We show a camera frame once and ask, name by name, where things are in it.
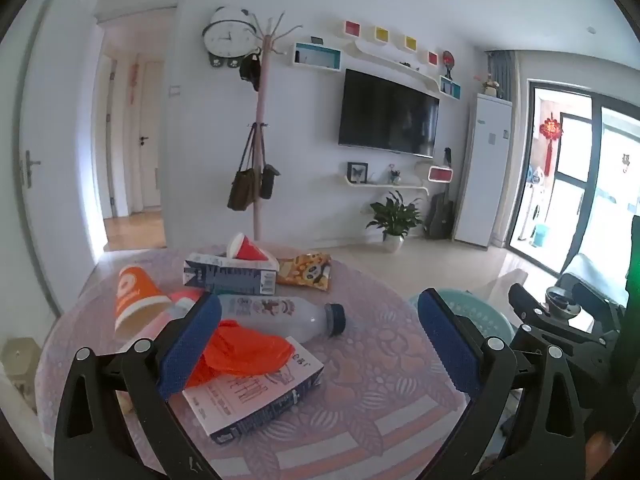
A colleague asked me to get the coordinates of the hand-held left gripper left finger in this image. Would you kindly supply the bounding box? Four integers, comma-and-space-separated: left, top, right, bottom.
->
54, 291, 223, 480

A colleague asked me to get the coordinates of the small black bag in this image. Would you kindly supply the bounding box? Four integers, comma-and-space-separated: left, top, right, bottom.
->
259, 163, 281, 201

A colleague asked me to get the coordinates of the brown handbag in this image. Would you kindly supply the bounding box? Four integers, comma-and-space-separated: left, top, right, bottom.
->
227, 122, 262, 212

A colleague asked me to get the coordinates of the grey curtain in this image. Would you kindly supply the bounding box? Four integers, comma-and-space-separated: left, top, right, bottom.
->
487, 50, 517, 102

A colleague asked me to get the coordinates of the orange paper cup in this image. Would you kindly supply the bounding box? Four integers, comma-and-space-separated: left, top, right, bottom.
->
114, 264, 174, 339

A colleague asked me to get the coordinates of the person's right hand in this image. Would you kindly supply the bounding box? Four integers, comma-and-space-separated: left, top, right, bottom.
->
587, 432, 615, 466

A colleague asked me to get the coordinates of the blue-edged wall shelf box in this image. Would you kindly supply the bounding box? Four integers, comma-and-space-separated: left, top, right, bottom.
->
292, 42, 344, 72

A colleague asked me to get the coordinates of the long white curved shelf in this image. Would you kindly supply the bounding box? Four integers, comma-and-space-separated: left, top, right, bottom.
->
344, 39, 442, 94

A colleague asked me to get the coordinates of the plastic bottle with dark cap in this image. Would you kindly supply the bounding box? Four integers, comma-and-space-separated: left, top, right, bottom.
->
216, 294, 347, 344

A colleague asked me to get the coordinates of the red paper cup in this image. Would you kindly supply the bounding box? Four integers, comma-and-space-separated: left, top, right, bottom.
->
226, 232, 271, 264

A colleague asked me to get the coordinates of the orange plastic bag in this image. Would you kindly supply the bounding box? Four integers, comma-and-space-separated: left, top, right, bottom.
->
186, 319, 296, 390

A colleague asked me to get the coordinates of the black cap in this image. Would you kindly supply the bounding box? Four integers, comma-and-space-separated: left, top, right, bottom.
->
238, 50, 264, 92

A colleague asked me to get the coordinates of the pink patterned tablecloth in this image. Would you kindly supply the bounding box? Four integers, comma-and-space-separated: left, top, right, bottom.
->
35, 244, 501, 480

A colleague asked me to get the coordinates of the white standing air conditioner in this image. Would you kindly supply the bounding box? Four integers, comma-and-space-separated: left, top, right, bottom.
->
452, 92, 514, 249

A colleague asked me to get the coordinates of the pink plastic cup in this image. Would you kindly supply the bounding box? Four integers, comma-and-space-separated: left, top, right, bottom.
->
145, 287, 201, 343

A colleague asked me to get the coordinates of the glass sliding door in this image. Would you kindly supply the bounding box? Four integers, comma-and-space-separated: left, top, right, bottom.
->
504, 77, 640, 293

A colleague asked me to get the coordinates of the potted green plant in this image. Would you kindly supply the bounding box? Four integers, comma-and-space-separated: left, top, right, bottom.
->
366, 190, 424, 257

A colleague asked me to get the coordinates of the teal plastic basket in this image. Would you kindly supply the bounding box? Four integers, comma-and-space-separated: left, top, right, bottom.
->
409, 287, 517, 347

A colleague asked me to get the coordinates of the white washing machine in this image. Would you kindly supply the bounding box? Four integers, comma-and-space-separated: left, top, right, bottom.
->
520, 182, 544, 242

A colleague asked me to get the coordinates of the pink coat rack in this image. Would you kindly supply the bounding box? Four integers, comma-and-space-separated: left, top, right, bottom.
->
247, 10, 307, 242

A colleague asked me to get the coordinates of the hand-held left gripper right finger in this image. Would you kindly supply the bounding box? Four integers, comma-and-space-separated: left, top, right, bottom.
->
417, 287, 586, 480

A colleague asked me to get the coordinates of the white wavy shelf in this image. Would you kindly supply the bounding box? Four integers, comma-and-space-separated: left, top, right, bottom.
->
334, 174, 432, 197

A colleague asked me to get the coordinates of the beige box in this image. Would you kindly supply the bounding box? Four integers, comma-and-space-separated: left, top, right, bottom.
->
0, 336, 43, 411

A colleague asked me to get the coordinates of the yellow snack packet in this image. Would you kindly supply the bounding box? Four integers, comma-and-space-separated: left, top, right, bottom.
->
276, 252, 334, 292

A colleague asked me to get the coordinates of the wall-mounted television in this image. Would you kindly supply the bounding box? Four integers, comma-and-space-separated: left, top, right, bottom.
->
338, 68, 441, 158

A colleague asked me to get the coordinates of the black guitar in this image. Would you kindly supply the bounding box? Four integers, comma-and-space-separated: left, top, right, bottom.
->
424, 147, 456, 241

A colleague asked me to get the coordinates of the grey-blue sofa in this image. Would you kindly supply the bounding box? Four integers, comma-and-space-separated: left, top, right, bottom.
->
556, 252, 632, 312

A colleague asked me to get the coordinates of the panda wall clock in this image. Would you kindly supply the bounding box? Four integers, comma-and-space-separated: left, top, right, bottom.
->
202, 6, 264, 69

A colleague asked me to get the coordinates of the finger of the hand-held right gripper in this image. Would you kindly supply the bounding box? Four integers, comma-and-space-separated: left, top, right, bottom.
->
508, 284, 623, 356
509, 324, 551, 361

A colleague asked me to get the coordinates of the white hallway door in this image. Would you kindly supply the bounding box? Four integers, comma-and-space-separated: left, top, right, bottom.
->
134, 59, 166, 212

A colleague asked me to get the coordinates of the silver door handle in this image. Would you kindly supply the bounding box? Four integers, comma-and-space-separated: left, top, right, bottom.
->
20, 149, 42, 189

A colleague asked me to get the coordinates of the red knot decoration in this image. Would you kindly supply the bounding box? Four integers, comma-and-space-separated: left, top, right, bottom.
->
538, 112, 564, 177

